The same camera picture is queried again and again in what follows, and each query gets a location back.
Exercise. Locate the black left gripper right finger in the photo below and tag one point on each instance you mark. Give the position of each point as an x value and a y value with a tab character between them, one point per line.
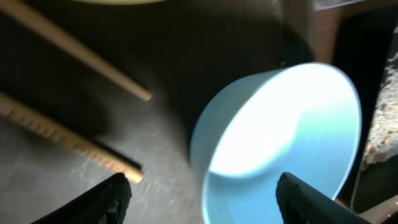
299	203

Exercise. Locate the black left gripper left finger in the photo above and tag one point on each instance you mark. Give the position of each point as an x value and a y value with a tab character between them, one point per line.
105	203

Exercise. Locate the light blue bowl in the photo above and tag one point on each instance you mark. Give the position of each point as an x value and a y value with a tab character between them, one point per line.
304	119

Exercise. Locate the pile of rice waste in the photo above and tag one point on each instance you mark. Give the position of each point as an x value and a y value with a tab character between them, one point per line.
381	144

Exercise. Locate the black waste tray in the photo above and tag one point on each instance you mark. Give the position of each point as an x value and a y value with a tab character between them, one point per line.
361	52

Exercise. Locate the clear plastic waste bin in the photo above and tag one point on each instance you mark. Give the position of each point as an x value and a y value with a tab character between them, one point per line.
328	4

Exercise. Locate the lower wooden chopstick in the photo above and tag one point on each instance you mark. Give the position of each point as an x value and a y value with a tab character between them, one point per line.
38	123

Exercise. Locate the wooden chopstick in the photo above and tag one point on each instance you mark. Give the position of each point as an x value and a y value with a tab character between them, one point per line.
38	123
50	31

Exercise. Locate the brown serving tray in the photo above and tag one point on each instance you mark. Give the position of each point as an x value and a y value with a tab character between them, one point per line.
184	52

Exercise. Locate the yellow round plate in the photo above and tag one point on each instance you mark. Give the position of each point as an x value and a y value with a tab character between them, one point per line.
120	2

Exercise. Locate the upper wooden chopstick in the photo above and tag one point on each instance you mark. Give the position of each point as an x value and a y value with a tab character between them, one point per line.
50	31

